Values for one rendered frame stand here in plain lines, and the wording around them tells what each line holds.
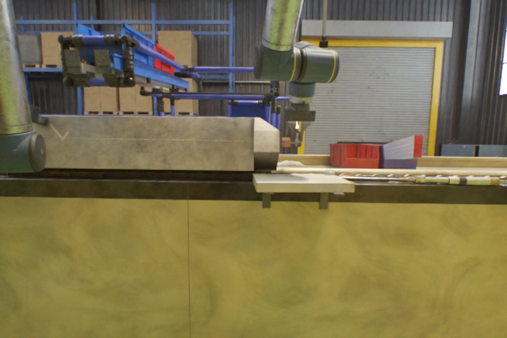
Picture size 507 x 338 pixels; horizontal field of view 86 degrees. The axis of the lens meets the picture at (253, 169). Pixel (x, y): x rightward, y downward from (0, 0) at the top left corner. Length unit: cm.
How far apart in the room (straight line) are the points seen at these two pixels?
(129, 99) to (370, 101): 915
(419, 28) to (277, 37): 1224
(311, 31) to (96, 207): 1104
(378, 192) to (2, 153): 112
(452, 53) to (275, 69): 1329
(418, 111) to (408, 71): 163
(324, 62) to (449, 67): 1304
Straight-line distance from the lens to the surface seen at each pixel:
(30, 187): 132
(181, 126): 106
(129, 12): 1337
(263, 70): 92
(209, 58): 1198
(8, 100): 87
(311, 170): 139
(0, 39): 86
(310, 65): 96
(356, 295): 122
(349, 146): 191
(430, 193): 119
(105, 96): 1136
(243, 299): 117
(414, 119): 1294
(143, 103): 1077
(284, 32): 90
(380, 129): 1235
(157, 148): 107
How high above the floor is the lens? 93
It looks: 7 degrees down
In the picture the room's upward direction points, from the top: 1 degrees clockwise
